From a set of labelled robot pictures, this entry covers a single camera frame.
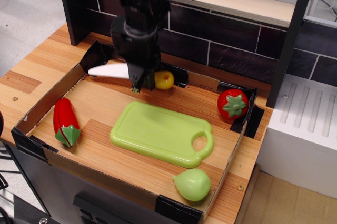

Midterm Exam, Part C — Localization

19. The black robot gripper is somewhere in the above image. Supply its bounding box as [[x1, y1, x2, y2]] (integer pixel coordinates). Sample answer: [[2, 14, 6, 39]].
[[110, 16, 161, 94]]

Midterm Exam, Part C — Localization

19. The white knife with yellow handle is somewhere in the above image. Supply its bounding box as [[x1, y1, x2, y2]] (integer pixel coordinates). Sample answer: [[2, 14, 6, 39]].
[[88, 63, 175, 90]]

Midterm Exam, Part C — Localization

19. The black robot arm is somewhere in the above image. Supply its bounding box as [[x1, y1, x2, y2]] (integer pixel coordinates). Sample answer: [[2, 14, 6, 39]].
[[110, 0, 170, 93]]

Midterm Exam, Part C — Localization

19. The light green plastic cutting board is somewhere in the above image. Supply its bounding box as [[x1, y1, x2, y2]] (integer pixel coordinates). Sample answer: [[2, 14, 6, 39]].
[[110, 101, 214, 168]]

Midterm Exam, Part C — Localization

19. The cardboard fence with black tape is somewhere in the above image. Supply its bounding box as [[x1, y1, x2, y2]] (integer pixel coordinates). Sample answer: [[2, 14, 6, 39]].
[[12, 40, 270, 223]]

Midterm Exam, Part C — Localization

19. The red toy chili pepper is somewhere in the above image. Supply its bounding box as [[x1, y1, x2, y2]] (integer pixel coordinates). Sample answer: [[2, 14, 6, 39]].
[[53, 98, 81, 147]]

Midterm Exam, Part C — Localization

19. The red toy strawberry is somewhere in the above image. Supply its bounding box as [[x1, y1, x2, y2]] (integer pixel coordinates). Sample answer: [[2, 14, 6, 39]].
[[217, 89, 249, 120]]

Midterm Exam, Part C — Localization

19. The light green toy pear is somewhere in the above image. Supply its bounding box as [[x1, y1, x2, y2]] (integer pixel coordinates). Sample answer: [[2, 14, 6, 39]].
[[173, 169, 211, 202]]

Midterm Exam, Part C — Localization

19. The white dish drainer block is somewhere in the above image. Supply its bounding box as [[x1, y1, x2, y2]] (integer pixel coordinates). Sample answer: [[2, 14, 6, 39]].
[[257, 75, 336, 198]]

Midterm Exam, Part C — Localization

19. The dark shelf frame with plywood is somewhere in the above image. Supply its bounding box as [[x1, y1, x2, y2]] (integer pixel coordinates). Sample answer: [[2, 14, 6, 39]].
[[62, 0, 309, 107]]

